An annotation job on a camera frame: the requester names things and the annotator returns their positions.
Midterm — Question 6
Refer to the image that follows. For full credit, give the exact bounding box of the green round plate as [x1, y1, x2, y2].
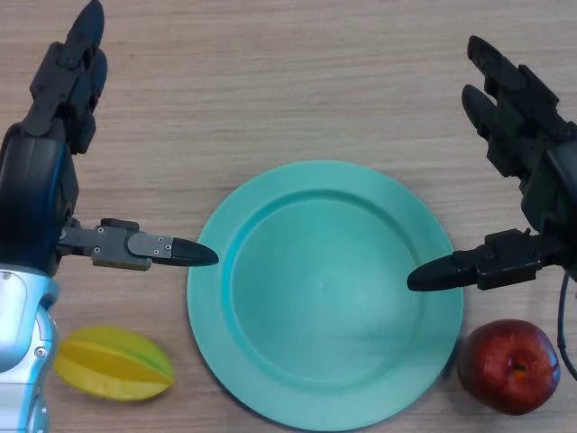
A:
[186, 160, 465, 429]

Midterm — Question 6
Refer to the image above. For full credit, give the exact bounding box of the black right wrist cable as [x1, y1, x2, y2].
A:
[556, 269, 577, 382]

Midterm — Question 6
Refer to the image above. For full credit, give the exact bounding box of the red apple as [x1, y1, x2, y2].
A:
[457, 318, 562, 416]

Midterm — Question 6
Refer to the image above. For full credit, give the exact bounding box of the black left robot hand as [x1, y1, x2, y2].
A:
[0, 0, 221, 276]

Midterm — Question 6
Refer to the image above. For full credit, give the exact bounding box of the yellow starfruit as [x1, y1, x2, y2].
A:
[53, 325, 174, 402]

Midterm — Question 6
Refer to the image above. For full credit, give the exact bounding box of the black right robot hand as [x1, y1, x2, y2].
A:
[407, 34, 577, 293]

